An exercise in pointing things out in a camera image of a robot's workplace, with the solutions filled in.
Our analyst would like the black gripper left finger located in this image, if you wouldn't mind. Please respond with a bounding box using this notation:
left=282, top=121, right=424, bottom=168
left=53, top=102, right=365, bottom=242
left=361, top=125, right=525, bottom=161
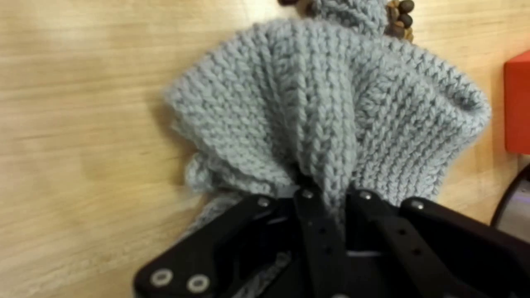
left=133, top=186, right=351, bottom=298

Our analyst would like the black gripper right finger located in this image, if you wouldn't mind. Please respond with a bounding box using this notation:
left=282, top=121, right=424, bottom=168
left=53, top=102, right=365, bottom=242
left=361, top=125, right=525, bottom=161
left=345, top=188, right=530, bottom=298

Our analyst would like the brown crumbs pile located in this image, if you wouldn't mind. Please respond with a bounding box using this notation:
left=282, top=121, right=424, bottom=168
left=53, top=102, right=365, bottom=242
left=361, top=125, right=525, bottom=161
left=275, top=0, right=418, bottom=44

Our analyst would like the red foam block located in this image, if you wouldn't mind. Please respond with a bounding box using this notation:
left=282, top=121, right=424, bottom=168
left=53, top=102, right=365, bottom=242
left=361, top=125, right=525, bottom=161
left=502, top=49, right=530, bottom=156

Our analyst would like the gray knitted cloth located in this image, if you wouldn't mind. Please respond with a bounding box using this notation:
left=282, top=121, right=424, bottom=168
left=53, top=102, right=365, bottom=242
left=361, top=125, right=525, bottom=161
left=164, top=0, right=494, bottom=298

